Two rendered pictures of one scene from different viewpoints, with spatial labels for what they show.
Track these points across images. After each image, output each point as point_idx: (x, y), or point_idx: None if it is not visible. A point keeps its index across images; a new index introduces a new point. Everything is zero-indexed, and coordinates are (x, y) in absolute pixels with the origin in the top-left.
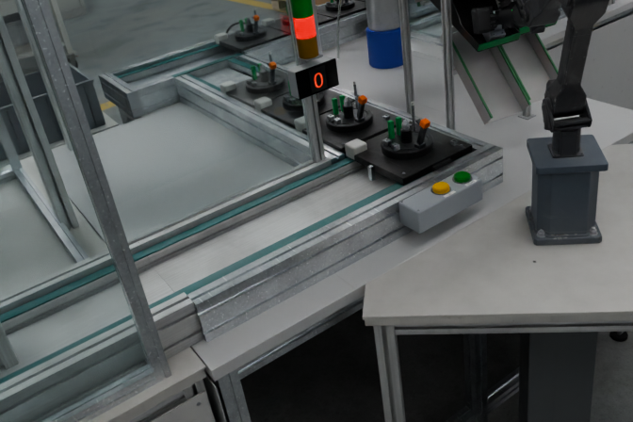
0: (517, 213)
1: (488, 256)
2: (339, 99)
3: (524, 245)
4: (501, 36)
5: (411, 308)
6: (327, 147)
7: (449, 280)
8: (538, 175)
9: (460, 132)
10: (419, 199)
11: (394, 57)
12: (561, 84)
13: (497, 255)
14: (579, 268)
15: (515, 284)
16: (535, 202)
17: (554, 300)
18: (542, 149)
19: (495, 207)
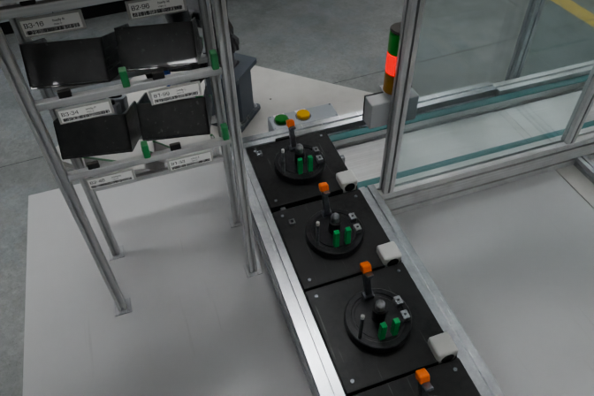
0: (247, 133)
1: (293, 109)
2: (325, 304)
3: (266, 110)
4: None
5: (356, 93)
6: (371, 205)
7: (325, 102)
8: (250, 72)
9: (201, 255)
10: (323, 112)
11: None
12: (227, 16)
13: (286, 108)
14: (252, 88)
15: (292, 90)
16: (249, 97)
17: (281, 78)
18: (237, 70)
19: None
